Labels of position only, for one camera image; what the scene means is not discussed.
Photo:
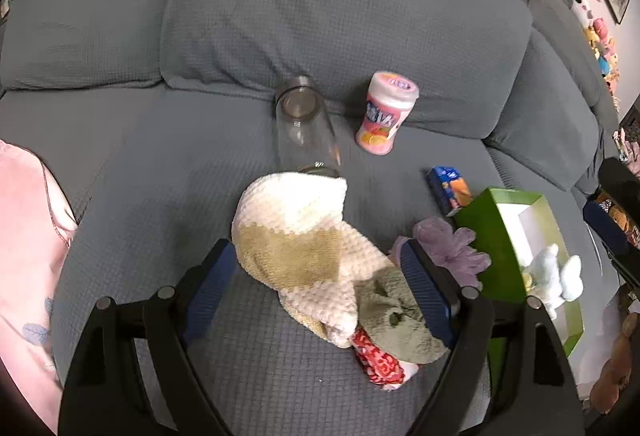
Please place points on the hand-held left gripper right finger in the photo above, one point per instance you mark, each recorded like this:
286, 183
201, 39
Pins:
425, 296

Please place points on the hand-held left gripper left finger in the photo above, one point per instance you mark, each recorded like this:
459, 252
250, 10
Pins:
210, 296

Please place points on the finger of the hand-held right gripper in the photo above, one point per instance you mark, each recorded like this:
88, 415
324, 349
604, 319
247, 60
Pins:
605, 228

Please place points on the grey-green fluffy cloth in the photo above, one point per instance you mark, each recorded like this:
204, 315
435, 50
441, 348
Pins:
395, 311

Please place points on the white and blue plush toy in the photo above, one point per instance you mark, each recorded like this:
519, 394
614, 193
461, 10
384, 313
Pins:
550, 276

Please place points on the red and white sock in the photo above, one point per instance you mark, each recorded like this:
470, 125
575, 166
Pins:
380, 363

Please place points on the green cardboard box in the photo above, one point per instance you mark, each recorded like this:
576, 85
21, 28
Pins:
480, 216

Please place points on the cream and tan knitted cloth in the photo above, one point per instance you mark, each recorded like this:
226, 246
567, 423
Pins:
290, 226

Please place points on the small blue and orange box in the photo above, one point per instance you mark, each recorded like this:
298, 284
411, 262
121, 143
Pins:
450, 191

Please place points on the brown teddy bear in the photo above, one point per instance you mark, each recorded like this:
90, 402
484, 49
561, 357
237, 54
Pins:
612, 366

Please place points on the pile of colourful plush toys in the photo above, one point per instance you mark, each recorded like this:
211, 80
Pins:
582, 8

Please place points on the pink candy jar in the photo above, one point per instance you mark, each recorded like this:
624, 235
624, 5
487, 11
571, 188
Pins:
382, 115

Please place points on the person's pink clothing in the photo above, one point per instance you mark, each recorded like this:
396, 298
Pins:
25, 241

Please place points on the grey sofa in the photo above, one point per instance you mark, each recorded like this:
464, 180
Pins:
325, 15

